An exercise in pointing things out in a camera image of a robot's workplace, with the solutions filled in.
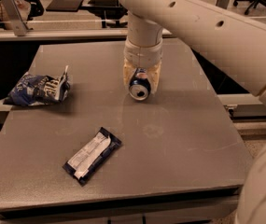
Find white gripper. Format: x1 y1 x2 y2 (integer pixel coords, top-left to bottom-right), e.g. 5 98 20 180
123 40 162 94

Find blue pepsi can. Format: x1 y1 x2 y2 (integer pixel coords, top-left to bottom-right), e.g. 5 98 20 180
129 68 151 101

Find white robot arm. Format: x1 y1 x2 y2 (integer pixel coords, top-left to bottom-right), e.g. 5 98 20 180
119 0 266 224

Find black desk with stand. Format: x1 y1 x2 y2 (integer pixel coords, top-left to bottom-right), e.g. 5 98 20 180
46 0 127 28

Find dark blue snack bar wrapper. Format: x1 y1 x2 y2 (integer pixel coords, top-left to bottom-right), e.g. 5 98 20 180
63 127 121 185

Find crumpled blue chip bag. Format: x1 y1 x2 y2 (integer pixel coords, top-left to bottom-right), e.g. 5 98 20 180
3 66 70 106

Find glass barrier panel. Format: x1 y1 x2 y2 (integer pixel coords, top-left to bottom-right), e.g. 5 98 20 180
0 0 266 33

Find left metal glass bracket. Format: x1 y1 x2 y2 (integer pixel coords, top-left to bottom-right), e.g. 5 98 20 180
1 0 28 36

